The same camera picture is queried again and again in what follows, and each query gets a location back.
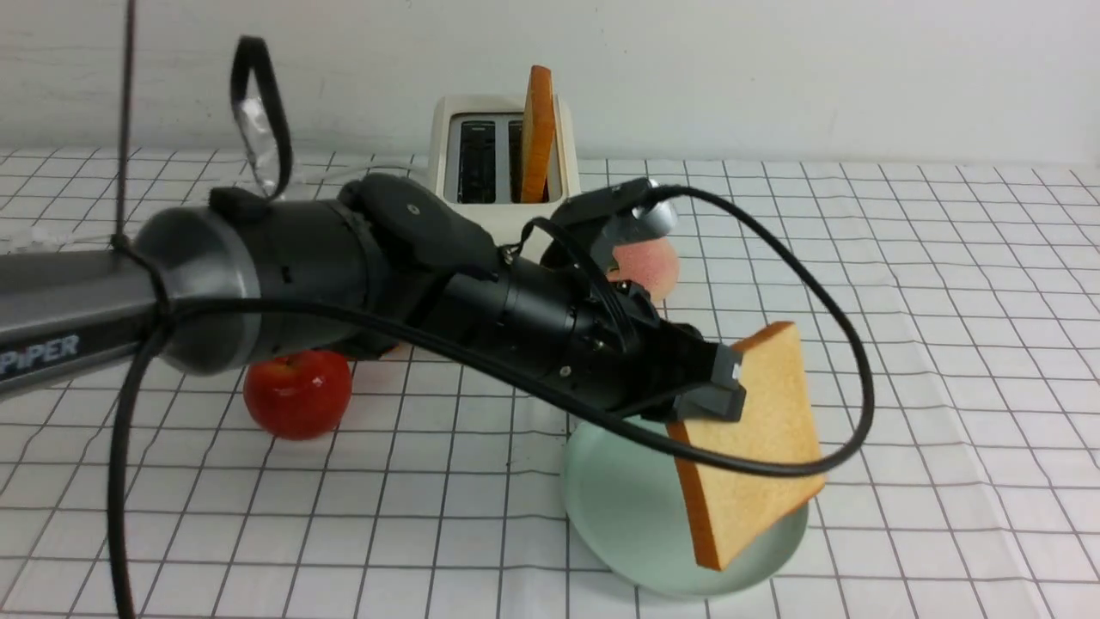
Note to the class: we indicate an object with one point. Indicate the white two-slot toaster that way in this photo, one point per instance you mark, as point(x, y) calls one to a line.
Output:
point(475, 162)

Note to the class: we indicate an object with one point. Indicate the light green plate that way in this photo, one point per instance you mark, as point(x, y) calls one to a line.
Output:
point(626, 503)

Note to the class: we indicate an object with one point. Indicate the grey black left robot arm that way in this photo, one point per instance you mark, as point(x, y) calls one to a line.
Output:
point(243, 280)

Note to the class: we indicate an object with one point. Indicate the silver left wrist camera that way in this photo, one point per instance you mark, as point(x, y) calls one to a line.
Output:
point(600, 221)

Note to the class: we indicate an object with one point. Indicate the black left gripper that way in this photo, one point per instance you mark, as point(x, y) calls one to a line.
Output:
point(661, 370)

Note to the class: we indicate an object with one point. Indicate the pink fake peach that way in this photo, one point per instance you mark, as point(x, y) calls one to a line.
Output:
point(653, 265)

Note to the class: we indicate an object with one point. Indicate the white checkered tablecloth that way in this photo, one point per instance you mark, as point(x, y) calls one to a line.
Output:
point(974, 287)

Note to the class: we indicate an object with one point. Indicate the red fake apple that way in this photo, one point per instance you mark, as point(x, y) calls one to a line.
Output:
point(299, 397)

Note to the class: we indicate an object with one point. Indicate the toast slice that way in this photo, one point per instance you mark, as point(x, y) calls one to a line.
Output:
point(538, 132)
point(728, 511)

